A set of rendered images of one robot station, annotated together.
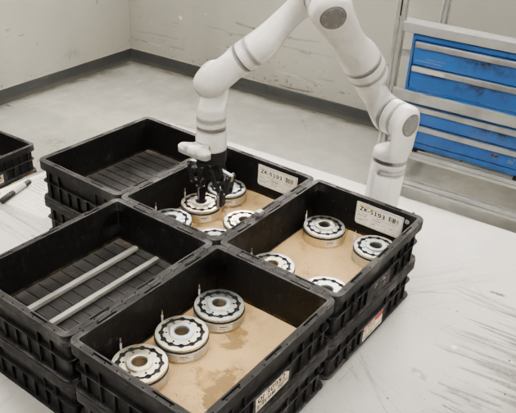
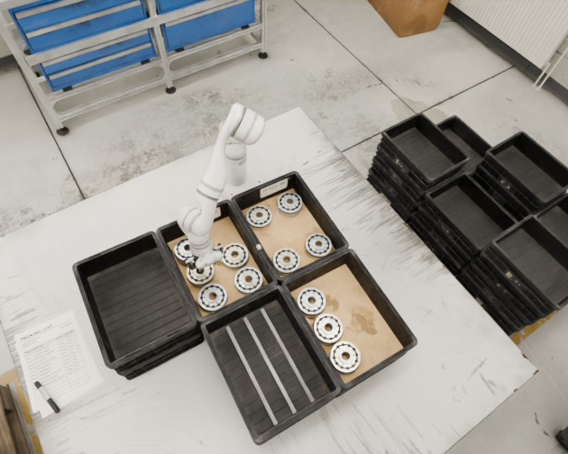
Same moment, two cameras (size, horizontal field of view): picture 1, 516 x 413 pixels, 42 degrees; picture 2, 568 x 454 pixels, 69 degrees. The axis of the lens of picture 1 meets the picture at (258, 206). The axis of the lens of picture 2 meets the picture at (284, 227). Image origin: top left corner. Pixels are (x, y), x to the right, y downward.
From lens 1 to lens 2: 1.29 m
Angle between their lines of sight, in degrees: 54
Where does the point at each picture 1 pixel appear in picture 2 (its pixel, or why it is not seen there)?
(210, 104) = not seen: hidden behind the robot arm
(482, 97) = (91, 27)
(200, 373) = (350, 328)
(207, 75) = (206, 223)
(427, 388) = (354, 231)
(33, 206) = (78, 385)
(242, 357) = (345, 304)
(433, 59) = (38, 20)
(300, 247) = (265, 236)
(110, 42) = not seen: outside the picture
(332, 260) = (284, 226)
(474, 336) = (330, 192)
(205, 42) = not seen: outside the picture
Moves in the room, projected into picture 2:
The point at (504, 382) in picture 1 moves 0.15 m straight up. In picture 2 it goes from (361, 199) to (369, 179)
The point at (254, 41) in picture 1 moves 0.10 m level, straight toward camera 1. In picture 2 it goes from (220, 182) to (251, 195)
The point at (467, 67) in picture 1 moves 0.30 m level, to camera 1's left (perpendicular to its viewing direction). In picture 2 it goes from (68, 12) to (30, 41)
